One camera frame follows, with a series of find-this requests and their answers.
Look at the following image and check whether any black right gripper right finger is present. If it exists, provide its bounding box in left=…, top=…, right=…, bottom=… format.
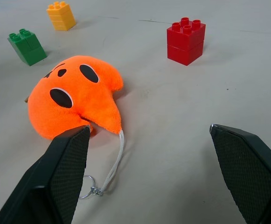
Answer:
left=209, top=124, right=271, bottom=224

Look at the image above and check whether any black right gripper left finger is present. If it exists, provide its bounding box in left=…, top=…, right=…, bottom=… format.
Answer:
left=0, top=125, right=90, bottom=224

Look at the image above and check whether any green toy brick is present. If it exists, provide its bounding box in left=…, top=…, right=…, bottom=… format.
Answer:
left=7, top=28, right=48, bottom=67

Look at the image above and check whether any red toy brick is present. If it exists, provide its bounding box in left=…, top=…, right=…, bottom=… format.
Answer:
left=167, top=17, right=206, bottom=66

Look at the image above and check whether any yellow toy brick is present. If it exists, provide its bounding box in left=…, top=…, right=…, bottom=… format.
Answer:
left=46, top=1, right=76, bottom=32

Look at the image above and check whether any orange plush keychain toy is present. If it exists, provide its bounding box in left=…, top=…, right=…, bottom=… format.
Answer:
left=24, top=55, right=125, bottom=199

